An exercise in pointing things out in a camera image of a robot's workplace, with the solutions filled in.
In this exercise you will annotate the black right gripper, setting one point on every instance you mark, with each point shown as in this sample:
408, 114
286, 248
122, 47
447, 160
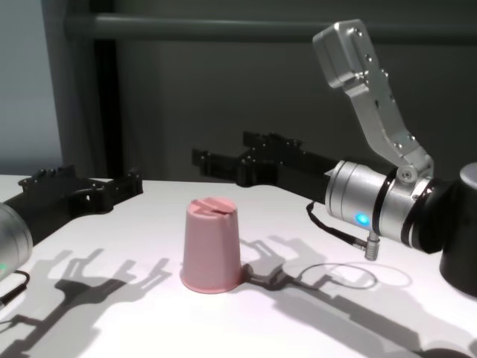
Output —
283, 168

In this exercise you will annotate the black vertical post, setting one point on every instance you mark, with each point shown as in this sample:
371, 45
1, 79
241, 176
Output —
108, 112

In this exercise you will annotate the thick grey railing bar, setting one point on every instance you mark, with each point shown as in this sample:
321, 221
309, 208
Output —
186, 26

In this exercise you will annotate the pink plastic cup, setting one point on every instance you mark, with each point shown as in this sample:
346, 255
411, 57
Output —
210, 246

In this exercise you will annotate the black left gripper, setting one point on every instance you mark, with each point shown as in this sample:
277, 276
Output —
59, 201

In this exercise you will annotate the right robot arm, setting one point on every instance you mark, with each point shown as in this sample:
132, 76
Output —
372, 201

